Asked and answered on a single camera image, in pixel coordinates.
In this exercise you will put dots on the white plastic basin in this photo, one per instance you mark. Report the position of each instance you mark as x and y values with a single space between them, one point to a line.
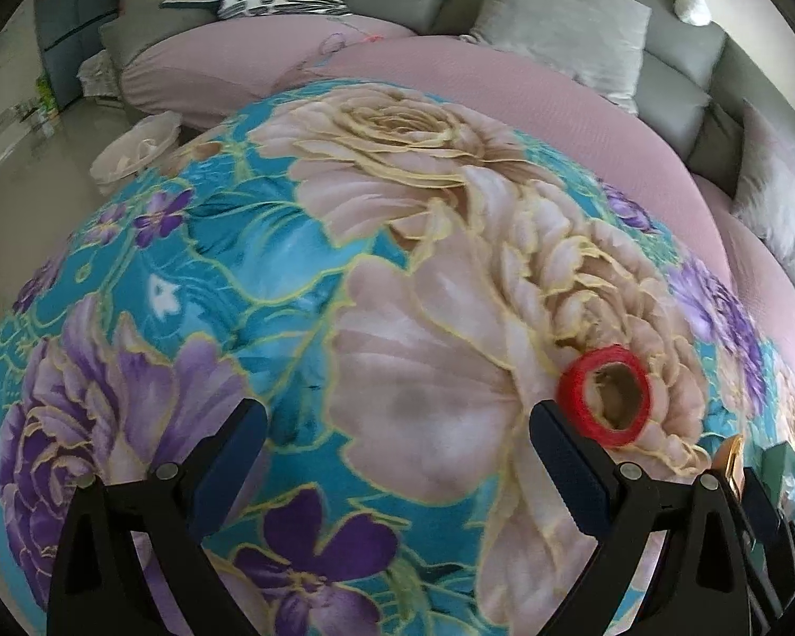
132 149

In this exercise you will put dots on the floral blue blanket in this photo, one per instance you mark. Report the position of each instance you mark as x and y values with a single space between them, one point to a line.
271 265

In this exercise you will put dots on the red tape roll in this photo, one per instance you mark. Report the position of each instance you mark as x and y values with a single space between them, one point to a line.
573 387

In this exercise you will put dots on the grey and pink pillow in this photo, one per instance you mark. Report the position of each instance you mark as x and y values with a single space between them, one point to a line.
775 199

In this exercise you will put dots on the plain grey pillow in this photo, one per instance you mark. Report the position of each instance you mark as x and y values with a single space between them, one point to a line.
563 33

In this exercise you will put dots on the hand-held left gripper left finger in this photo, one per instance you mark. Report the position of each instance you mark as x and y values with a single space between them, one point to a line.
228 470

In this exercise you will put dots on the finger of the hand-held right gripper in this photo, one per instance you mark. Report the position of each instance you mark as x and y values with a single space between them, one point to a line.
758 510

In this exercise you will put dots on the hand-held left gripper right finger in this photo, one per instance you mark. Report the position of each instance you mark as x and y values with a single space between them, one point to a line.
570 470

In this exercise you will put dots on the blue grey cabinet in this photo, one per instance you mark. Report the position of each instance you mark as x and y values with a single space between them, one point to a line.
73 33

